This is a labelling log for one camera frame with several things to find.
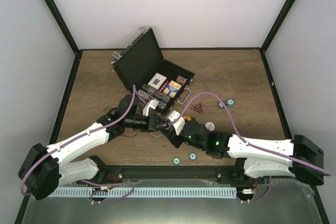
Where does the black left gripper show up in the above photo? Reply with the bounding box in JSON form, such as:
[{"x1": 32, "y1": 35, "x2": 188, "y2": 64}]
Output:
[{"x1": 125, "y1": 114, "x2": 170, "y2": 133}]

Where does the teal poker chip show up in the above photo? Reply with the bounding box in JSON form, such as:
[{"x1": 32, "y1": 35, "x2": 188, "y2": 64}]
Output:
[
  {"x1": 226, "y1": 99, "x2": 235, "y2": 106},
  {"x1": 172, "y1": 157, "x2": 181, "y2": 165}
]

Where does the blue orange chip row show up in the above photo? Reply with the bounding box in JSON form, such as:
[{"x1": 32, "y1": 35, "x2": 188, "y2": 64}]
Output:
[{"x1": 137, "y1": 90, "x2": 167, "y2": 111}]

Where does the red black triangular button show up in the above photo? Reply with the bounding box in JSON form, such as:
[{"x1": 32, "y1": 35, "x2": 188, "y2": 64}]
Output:
[{"x1": 191, "y1": 102, "x2": 204, "y2": 114}]

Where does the orange big blind button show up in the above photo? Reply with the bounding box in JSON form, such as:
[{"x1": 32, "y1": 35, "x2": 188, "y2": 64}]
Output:
[{"x1": 183, "y1": 116, "x2": 191, "y2": 121}]

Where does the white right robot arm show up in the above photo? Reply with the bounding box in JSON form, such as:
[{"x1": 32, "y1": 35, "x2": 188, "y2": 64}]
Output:
[{"x1": 160, "y1": 118, "x2": 325, "y2": 186}]

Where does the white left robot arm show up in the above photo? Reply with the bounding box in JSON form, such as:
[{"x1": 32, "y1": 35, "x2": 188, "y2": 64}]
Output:
[{"x1": 18, "y1": 94, "x2": 171, "y2": 200}]

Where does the black poker set case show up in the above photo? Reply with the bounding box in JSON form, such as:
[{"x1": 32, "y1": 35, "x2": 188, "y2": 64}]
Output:
[{"x1": 111, "y1": 27, "x2": 194, "y2": 115}]

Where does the clear round button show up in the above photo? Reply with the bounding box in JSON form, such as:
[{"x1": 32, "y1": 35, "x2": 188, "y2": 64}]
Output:
[{"x1": 151, "y1": 133, "x2": 163, "y2": 137}]

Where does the mixed colour chip row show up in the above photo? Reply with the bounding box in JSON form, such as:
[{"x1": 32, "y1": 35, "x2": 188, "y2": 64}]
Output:
[{"x1": 141, "y1": 84, "x2": 171, "y2": 103}]

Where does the white round dealer button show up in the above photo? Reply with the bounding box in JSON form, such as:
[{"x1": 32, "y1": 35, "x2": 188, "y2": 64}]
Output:
[{"x1": 205, "y1": 122, "x2": 215, "y2": 131}]

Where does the blue yellow card box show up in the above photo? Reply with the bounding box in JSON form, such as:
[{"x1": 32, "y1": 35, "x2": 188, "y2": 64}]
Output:
[{"x1": 163, "y1": 81, "x2": 182, "y2": 98}]

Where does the red dice row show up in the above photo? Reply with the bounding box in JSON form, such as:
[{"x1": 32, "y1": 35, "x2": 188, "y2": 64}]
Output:
[{"x1": 159, "y1": 81, "x2": 169, "y2": 92}]

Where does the white playing card deck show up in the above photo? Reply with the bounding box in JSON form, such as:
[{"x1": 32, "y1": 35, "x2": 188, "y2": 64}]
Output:
[{"x1": 148, "y1": 73, "x2": 167, "y2": 90}]

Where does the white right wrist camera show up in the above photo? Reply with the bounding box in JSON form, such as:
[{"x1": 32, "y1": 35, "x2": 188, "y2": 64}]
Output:
[{"x1": 167, "y1": 110, "x2": 185, "y2": 135}]

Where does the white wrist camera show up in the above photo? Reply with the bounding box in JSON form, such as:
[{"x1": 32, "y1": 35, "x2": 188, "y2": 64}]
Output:
[
  {"x1": 142, "y1": 99, "x2": 159, "y2": 116},
  {"x1": 167, "y1": 110, "x2": 185, "y2": 135}
]

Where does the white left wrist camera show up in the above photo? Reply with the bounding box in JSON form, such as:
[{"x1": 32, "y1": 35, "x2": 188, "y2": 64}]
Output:
[{"x1": 142, "y1": 99, "x2": 159, "y2": 116}]

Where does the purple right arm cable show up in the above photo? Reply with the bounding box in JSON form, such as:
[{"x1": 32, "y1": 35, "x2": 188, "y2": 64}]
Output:
[{"x1": 181, "y1": 92, "x2": 332, "y2": 204}]

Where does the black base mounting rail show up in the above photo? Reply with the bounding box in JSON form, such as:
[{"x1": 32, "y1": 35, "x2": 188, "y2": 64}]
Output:
[{"x1": 89, "y1": 165, "x2": 265, "y2": 186}]

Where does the black enclosure frame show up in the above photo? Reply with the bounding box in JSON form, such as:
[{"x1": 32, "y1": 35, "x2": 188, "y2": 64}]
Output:
[{"x1": 14, "y1": 0, "x2": 330, "y2": 224}]

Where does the light blue slotted rail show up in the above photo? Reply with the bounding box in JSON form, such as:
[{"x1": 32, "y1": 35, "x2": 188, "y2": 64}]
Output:
[{"x1": 50, "y1": 187, "x2": 237, "y2": 199}]

